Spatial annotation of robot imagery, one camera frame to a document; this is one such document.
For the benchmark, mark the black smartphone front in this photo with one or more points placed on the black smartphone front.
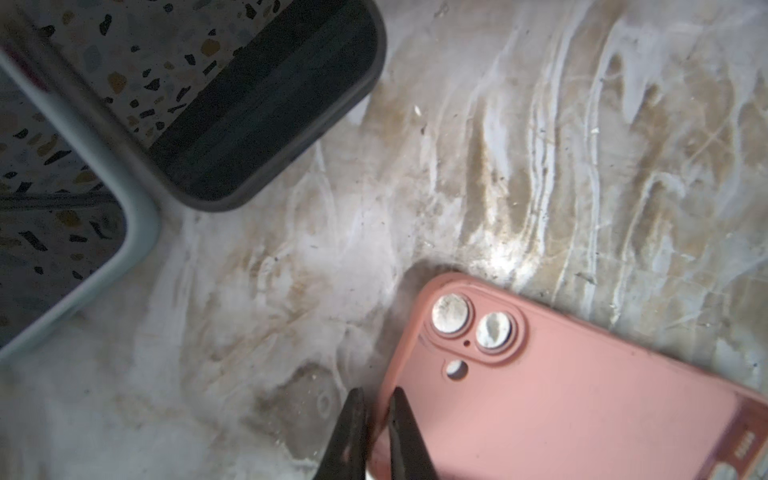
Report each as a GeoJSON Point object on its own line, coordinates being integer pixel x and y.
{"type": "Point", "coordinates": [59, 222]}

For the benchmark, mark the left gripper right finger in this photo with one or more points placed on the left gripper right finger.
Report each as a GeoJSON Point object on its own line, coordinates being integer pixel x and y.
{"type": "Point", "coordinates": [409, 457]}

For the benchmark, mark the black phone case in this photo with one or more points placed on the black phone case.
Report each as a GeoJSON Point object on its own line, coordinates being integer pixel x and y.
{"type": "Point", "coordinates": [336, 120]}

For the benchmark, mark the pink phone case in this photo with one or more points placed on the pink phone case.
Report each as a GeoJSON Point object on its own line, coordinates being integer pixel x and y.
{"type": "Point", "coordinates": [502, 387]}

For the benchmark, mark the light blue phone case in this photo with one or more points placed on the light blue phone case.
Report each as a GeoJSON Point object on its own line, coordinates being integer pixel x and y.
{"type": "Point", "coordinates": [70, 106]}

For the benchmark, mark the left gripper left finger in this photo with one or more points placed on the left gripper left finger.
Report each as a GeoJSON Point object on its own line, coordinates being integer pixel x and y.
{"type": "Point", "coordinates": [345, 456]}

